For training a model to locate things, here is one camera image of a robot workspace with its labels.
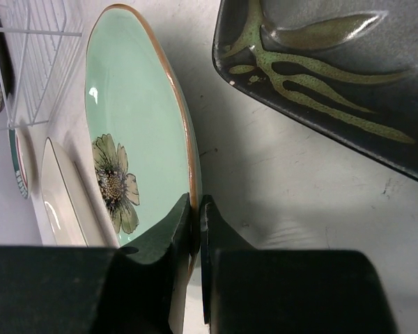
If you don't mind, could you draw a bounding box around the white wire dish rack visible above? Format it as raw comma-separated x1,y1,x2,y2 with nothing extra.
0,1,84,131

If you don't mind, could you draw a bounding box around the round white green-rimmed plate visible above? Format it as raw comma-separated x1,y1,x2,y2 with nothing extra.
8,127,36,199

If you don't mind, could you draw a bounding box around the black floral plate right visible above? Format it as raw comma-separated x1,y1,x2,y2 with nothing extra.
212,1,418,181

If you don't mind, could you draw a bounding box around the white rectangular plate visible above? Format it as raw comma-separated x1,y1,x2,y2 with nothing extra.
40,137,116,248

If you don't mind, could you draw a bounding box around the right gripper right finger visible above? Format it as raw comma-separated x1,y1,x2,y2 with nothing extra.
200,195,398,333

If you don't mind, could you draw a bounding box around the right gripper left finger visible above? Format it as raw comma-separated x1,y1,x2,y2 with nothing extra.
0,194,191,333

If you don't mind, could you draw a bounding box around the mint green round flower plate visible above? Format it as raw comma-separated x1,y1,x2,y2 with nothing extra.
84,3,203,286

